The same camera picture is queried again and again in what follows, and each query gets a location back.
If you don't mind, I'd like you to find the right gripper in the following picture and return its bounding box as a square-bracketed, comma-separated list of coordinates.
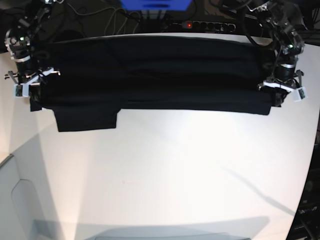
[4, 58, 61, 85]

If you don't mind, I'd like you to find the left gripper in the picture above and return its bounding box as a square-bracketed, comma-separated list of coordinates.
[257, 63, 304, 107]

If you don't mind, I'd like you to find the black T-shirt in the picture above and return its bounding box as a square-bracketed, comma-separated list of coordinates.
[29, 36, 286, 132]

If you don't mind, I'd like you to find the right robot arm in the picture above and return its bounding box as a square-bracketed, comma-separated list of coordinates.
[4, 0, 66, 86]

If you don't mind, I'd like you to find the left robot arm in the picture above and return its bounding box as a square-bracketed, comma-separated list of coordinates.
[215, 0, 305, 107]

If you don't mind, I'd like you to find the black power strip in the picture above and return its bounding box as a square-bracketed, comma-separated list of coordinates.
[174, 21, 237, 33]

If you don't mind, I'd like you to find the blue box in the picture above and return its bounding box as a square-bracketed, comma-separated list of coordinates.
[120, 0, 192, 11]

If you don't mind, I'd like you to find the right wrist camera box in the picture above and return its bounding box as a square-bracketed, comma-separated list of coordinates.
[13, 84, 30, 98]

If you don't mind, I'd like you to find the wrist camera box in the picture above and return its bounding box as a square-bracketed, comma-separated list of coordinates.
[13, 84, 30, 98]
[291, 87, 308, 102]

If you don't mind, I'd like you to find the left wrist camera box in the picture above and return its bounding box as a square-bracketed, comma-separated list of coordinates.
[291, 87, 308, 102]

